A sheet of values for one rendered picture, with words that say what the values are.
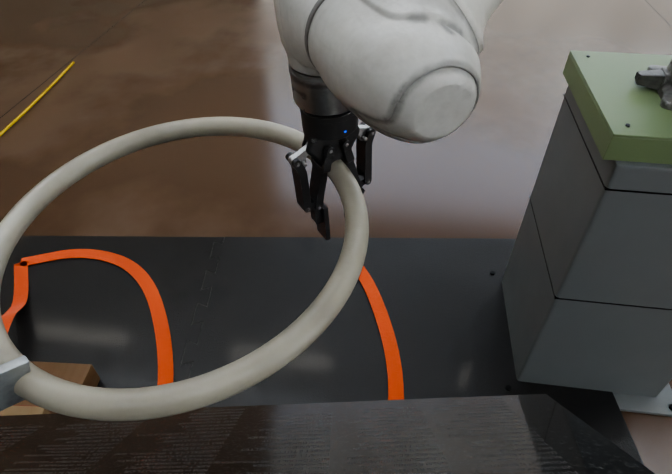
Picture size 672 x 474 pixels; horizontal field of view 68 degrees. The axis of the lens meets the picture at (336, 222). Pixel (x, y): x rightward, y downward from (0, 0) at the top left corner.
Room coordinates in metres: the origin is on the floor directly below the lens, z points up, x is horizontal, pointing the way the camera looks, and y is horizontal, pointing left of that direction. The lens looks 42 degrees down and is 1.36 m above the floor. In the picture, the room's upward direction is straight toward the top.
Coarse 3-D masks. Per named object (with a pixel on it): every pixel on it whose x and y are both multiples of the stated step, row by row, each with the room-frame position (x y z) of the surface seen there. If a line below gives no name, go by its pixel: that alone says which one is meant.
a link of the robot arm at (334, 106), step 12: (300, 84) 0.54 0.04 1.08; (312, 84) 0.53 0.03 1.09; (324, 84) 0.53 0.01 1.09; (300, 96) 0.55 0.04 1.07; (312, 96) 0.53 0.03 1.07; (324, 96) 0.53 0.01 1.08; (300, 108) 0.55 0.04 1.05; (312, 108) 0.54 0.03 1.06; (324, 108) 0.53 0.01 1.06; (336, 108) 0.53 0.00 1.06
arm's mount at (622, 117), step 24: (576, 72) 1.08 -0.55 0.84; (600, 72) 1.05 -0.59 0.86; (624, 72) 1.05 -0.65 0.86; (576, 96) 1.03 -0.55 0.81; (600, 96) 0.94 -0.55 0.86; (624, 96) 0.94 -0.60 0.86; (648, 96) 0.94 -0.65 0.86; (600, 120) 0.87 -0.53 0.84; (624, 120) 0.84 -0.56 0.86; (648, 120) 0.84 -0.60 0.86; (600, 144) 0.83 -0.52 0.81; (624, 144) 0.79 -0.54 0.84; (648, 144) 0.79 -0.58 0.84
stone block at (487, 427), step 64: (0, 448) 0.27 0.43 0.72; (64, 448) 0.27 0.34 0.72; (128, 448) 0.27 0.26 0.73; (192, 448) 0.27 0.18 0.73; (256, 448) 0.27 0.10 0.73; (320, 448) 0.27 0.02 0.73; (384, 448) 0.27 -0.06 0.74; (448, 448) 0.27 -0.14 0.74; (512, 448) 0.27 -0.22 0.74; (576, 448) 0.27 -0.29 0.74
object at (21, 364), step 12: (12, 360) 0.27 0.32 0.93; (24, 360) 0.27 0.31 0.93; (0, 372) 0.25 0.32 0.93; (12, 372) 0.26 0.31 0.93; (24, 372) 0.26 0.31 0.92; (0, 384) 0.25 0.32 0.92; (12, 384) 0.25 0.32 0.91; (0, 396) 0.24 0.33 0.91; (12, 396) 0.25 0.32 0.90; (0, 408) 0.24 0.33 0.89
